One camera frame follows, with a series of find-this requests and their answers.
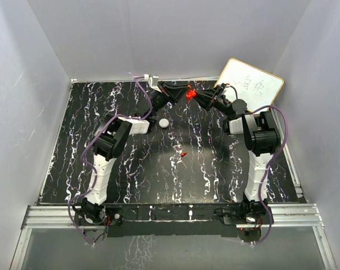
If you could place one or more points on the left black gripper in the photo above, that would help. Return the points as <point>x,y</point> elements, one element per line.
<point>173,89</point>

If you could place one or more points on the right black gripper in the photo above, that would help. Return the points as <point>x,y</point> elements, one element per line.
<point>213,95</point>

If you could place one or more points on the red earbud charging case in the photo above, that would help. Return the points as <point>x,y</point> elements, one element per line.
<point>191,93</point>

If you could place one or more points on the white earbud charging case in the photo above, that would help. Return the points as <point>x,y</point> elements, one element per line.
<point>163,123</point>

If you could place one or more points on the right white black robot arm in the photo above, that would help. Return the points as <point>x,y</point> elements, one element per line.
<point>259,131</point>

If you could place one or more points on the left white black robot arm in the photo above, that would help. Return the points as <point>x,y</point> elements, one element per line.
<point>114,131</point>

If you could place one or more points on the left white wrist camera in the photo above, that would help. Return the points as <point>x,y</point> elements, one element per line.
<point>153,81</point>

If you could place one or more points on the small whiteboard yellow frame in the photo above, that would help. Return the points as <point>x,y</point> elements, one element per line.
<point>255,86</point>

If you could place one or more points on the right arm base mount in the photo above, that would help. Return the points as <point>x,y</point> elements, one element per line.
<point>232,216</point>

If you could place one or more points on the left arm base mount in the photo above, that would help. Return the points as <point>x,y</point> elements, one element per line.
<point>106,217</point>

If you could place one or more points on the aluminium front rail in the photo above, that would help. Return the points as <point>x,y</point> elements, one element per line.
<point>284,215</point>

